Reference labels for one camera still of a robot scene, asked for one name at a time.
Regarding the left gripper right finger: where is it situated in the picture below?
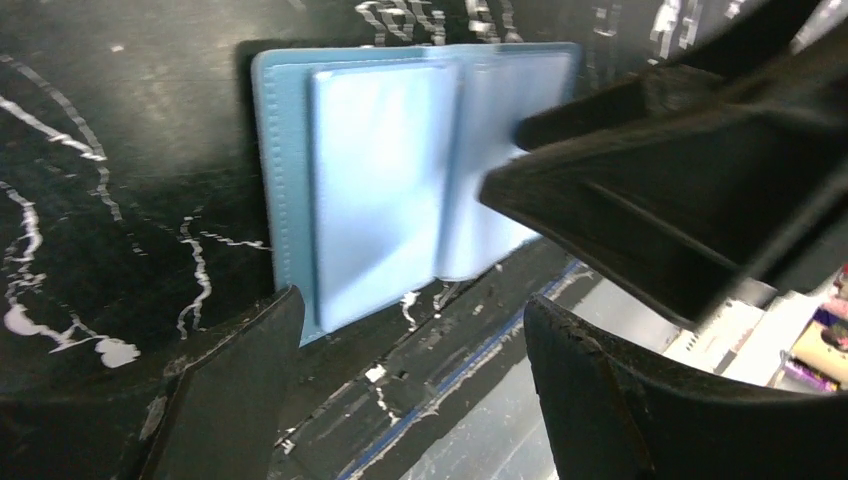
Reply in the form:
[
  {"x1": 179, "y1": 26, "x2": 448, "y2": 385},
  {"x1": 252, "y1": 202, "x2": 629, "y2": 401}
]
[{"x1": 524, "y1": 295, "x2": 847, "y2": 479}]

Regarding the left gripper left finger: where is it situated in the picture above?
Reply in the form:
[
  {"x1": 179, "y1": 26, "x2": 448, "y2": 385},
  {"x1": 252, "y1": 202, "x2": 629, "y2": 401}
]
[{"x1": 1, "y1": 286, "x2": 305, "y2": 479}]

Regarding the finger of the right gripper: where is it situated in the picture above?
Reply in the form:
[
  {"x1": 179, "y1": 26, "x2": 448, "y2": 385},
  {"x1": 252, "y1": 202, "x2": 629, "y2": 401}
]
[
  {"x1": 480, "y1": 105, "x2": 847, "y2": 327},
  {"x1": 515, "y1": 1, "x2": 818, "y2": 150}
]

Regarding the blue card holder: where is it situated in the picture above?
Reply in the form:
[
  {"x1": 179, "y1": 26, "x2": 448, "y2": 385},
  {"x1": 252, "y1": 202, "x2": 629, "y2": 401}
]
[{"x1": 251, "y1": 42, "x2": 581, "y2": 343}]

